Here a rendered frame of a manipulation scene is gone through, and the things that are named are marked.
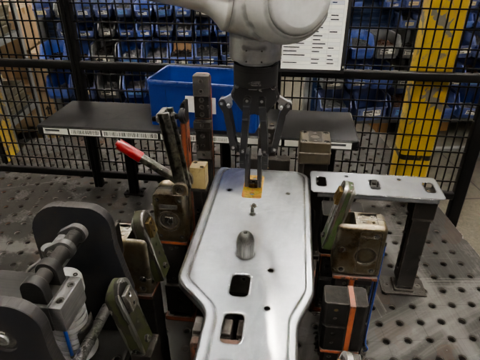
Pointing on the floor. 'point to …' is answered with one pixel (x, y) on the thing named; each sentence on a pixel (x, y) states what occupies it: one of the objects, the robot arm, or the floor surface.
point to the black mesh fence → (75, 62)
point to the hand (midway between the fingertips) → (253, 168)
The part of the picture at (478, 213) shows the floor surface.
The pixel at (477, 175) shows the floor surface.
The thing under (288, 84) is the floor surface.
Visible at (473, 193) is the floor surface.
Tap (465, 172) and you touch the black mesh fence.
